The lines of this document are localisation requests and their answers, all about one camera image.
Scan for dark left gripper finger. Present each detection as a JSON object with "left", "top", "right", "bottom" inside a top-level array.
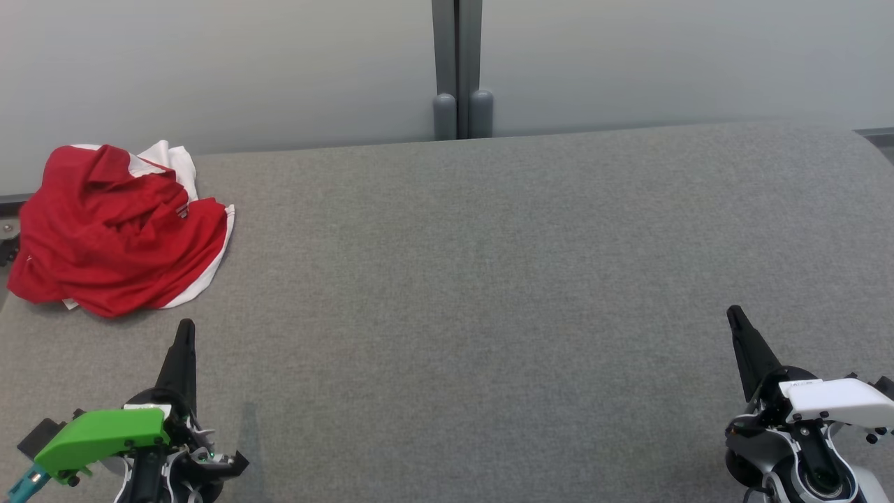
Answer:
[{"left": 155, "top": 319, "right": 198, "bottom": 414}]

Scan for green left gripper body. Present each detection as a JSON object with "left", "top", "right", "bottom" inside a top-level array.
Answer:
[{"left": 34, "top": 388, "right": 250, "bottom": 488}]

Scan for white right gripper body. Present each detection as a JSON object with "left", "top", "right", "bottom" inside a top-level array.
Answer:
[{"left": 754, "top": 367, "right": 894, "bottom": 429}]

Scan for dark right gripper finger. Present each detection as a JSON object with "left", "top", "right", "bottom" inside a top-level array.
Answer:
[{"left": 726, "top": 305, "right": 784, "bottom": 404}]

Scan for red shorts white side stripe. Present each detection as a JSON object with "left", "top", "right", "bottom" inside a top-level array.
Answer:
[{"left": 7, "top": 145, "right": 235, "bottom": 319}]

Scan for red shirt white sleeves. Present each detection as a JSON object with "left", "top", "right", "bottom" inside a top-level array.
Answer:
[{"left": 70, "top": 140, "right": 200, "bottom": 210}]

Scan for left black cable teal plug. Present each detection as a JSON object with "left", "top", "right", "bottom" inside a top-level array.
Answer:
[{"left": 6, "top": 465, "right": 50, "bottom": 503}]

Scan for metal bracket with screws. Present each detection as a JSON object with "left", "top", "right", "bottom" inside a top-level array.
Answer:
[{"left": 0, "top": 215, "right": 22, "bottom": 270}]

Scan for grey vertical frame post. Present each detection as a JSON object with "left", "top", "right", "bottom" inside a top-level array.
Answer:
[
  {"left": 431, "top": 0, "right": 458, "bottom": 141},
  {"left": 457, "top": 0, "right": 494, "bottom": 139}
]

